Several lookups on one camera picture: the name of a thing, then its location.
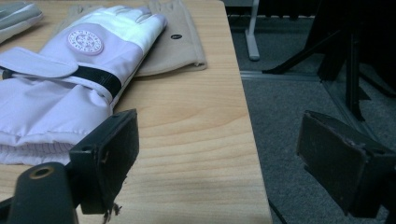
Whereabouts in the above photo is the grey plastic bin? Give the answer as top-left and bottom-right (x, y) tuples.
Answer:
(0, 1), (44, 44)

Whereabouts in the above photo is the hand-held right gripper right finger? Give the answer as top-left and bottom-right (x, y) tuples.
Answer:
(297, 110), (396, 218)

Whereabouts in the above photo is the white metal desk frame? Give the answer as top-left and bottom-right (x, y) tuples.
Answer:
(245, 0), (262, 62)

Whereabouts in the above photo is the black tripod stand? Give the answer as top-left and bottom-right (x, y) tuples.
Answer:
(262, 0), (396, 123)

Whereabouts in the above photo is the beige glove with dark dot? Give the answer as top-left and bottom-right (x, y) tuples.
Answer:
(134, 0), (208, 77)

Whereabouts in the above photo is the lavender and white ski glove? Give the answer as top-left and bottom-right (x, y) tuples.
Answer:
(0, 4), (169, 166)

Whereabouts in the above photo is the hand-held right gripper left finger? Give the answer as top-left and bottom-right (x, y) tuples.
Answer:
(68, 108), (140, 216)

